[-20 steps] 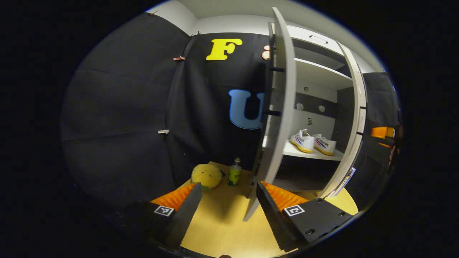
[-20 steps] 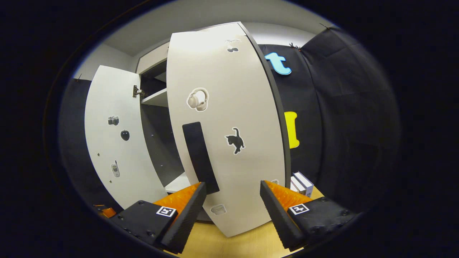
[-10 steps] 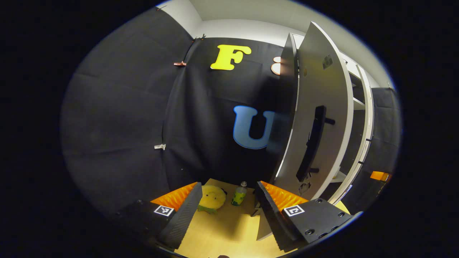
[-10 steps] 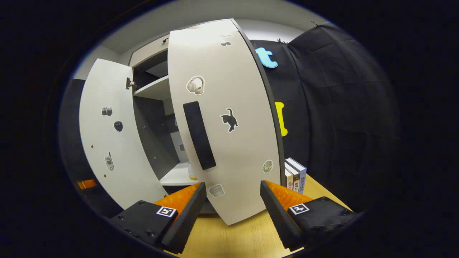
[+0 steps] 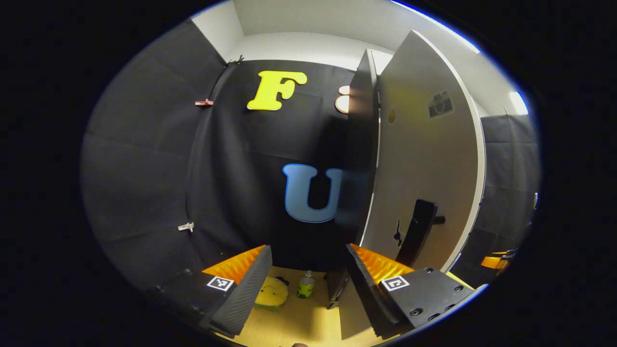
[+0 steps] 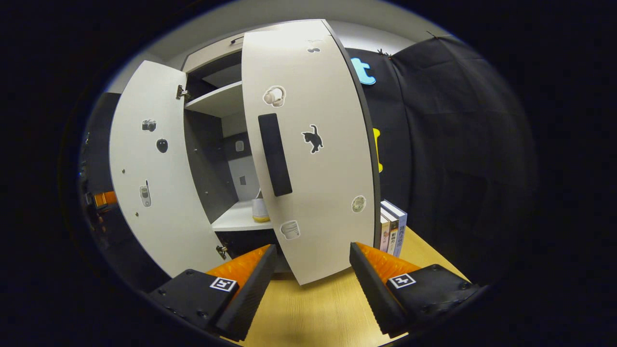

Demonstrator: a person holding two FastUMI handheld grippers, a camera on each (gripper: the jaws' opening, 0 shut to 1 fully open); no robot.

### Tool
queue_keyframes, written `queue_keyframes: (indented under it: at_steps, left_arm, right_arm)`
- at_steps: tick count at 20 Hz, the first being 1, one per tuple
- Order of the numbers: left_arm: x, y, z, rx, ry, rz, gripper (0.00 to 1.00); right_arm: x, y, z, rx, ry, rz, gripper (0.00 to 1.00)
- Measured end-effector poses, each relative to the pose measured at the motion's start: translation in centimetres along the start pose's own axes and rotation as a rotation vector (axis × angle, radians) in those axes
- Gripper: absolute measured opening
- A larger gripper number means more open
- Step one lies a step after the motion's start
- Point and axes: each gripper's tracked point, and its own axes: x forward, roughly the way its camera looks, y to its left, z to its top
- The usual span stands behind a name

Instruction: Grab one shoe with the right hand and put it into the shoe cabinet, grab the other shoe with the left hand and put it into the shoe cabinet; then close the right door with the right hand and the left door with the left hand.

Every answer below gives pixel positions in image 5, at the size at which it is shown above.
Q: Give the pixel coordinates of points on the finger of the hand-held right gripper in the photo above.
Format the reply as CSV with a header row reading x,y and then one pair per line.
x,y
494,262

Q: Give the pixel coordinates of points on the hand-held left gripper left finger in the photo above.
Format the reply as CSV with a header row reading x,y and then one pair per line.
x,y
248,296

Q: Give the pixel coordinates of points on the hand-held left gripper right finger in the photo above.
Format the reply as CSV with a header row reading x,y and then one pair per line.
x,y
368,294

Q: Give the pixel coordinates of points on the white cabinet door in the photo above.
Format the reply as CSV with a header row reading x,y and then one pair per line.
x,y
424,159

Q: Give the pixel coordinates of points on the white shoe cabinet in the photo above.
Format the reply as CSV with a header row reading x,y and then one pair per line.
x,y
359,144

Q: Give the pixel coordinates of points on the yellow plush toy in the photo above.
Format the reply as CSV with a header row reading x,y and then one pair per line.
x,y
274,294

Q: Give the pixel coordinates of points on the green drink bottle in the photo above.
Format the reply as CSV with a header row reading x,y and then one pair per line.
x,y
305,288

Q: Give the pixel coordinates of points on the white cloth clip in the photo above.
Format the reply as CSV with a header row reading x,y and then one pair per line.
x,y
185,227

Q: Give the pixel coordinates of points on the ceiling light panel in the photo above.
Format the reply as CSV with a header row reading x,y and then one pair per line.
x,y
519,102

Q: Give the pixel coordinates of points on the black backdrop cloth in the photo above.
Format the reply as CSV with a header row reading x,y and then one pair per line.
x,y
144,168

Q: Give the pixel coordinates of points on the red cloth clip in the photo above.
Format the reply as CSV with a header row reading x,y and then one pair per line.
x,y
204,102

